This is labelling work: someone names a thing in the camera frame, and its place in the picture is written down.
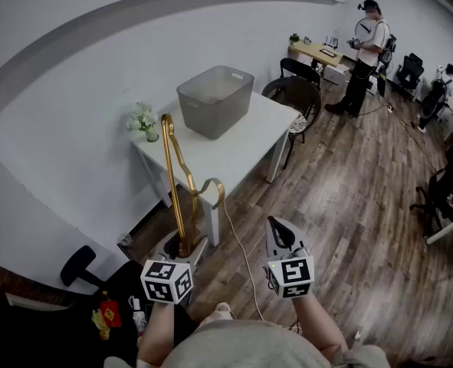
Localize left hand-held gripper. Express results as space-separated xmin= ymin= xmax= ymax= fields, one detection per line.
xmin=140 ymin=231 xmax=208 ymax=305

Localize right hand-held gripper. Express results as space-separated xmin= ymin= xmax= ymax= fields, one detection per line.
xmin=264 ymin=215 xmax=316 ymax=299

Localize gold metal hanger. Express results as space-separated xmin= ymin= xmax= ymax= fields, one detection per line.
xmin=160 ymin=113 xmax=226 ymax=258

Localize grey plastic storage bin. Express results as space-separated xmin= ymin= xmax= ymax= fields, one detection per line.
xmin=176 ymin=65 xmax=255 ymax=141

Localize person's right forearm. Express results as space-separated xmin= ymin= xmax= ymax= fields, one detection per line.
xmin=292 ymin=293 xmax=350 ymax=360

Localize person's left forearm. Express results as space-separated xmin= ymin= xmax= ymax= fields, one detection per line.
xmin=136 ymin=301 xmax=176 ymax=368

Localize person's shoe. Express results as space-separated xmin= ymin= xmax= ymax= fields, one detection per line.
xmin=201 ymin=301 xmax=235 ymax=325

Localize white bottle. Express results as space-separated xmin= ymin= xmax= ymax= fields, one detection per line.
xmin=128 ymin=295 xmax=149 ymax=337

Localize red packet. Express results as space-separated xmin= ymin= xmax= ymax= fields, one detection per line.
xmin=99 ymin=299 xmax=123 ymax=328

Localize white table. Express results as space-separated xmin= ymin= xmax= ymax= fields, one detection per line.
xmin=130 ymin=90 xmax=302 ymax=247

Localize black chair armrest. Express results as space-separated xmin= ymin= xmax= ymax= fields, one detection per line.
xmin=60 ymin=245 xmax=107 ymax=289

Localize yellow packet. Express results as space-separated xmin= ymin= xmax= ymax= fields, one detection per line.
xmin=91 ymin=308 xmax=111 ymax=340

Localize person's grey shirt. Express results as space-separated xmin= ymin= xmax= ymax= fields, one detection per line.
xmin=103 ymin=318 xmax=392 ymax=368

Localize white flowers in vase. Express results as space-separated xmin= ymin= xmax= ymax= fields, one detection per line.
xmin=125 ymin=101 xmax=160 ymax=143

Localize round dark chair patterned cushion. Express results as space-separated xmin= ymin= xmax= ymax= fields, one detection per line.
xmin=261 ymin=76 xmax=323 ymax=170

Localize black bag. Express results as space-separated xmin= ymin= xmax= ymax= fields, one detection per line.
xmin=0 ymin=261 xmax=199 ymax=368

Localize black folding chair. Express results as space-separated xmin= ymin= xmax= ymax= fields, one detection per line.
xmin=279 ymin=57 xmax=322 ymax=91

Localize white cabinet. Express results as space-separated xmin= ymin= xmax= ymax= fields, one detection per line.
xmin=323 ymin=63 xmax=350 ymax=87

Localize light wooden desk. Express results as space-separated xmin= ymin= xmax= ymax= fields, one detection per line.
xmin=287 ymin=41 xmax=344 ymax=71

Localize black office chair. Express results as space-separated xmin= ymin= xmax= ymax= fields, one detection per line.
xmin=396 ymin=53 xmax=425 ymax=92

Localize white cable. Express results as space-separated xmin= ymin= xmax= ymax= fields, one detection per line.
xmin=222 ymin=200 xmax=266 ymax=322

